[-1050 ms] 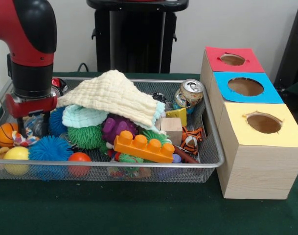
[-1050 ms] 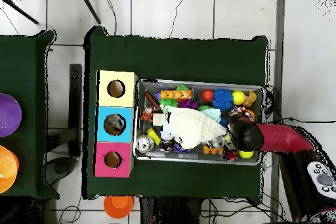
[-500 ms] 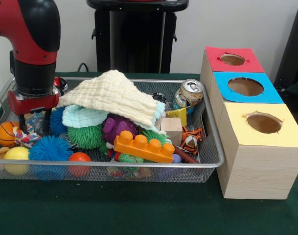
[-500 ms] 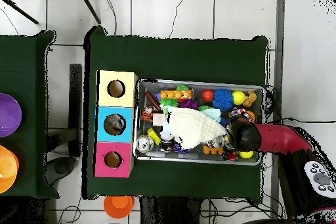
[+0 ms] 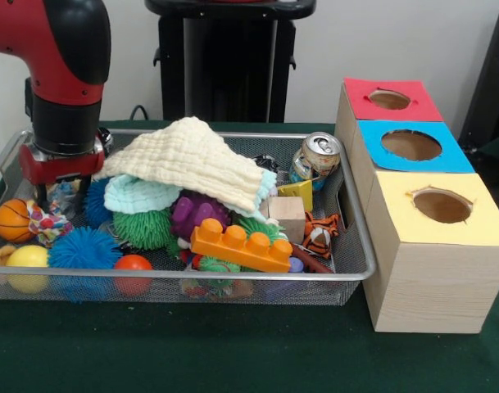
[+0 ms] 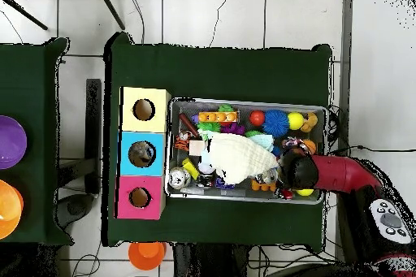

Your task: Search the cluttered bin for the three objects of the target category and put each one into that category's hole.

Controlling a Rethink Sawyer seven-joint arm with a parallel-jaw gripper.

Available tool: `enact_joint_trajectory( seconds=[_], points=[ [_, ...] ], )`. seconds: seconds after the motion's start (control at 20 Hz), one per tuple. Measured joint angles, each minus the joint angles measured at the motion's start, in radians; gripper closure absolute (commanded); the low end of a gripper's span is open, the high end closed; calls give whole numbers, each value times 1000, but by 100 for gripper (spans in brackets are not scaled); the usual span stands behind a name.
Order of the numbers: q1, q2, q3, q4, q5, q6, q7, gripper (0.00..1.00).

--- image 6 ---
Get cream knitted cloth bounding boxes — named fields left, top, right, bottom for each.
left=202, top=130, right=280, bottom=186

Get mint knitted cloth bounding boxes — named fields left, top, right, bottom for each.
left=251, top=133, right=275, bottom=152

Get silver mesh bin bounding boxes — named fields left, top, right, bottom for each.
left=163, top=96, right=330, bottom=206

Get wooden box with three holes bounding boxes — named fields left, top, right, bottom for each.
left=115, top=86, right=172, bottom=221

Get plain wooden cube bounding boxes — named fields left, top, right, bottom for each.
left=188, top=139, right=205, bottom=157

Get orange toy building block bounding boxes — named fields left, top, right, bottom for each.
left=197, top=110, right=241, bottom=125

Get tiger striped plush toy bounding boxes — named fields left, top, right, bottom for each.
left=174, top=130, right=192, bottom=152

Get dark green table cloth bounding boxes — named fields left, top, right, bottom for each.
left=102, top=31, right=334, bottom=252
left=0, top=37, right=74, bottom=245

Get blue spiky rubber ball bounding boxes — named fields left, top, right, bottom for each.
left=262, top=109, right=291, bottom=137

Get yellow smooth ball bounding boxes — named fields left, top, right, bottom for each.
left=287, top=111, right=306, bottom=131

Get crushed red drink can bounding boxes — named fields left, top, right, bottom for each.
left=277, top=188, right=295, bottom=201

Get orange toy basketball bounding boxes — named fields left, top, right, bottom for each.
left=301, top=139, right=317, bottom=155

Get orange plastic cup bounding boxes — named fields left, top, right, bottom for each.
left=128, top=241, right=167, bottom=271

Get purple plastic plate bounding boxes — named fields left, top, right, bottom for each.
left=0, top=115, right=28, bottom=170

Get orange plastic bowl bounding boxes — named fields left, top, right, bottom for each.
left=0, top=179, right=24, bottom=240

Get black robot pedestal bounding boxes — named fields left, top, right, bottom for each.
left=171, top=242, right=251, bottom=277

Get black metal frame legs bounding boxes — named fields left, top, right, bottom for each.
left=0, top=0, right=126, bottom=31

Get black cable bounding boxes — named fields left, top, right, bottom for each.
left=327, top=144, right=416, bottom=158

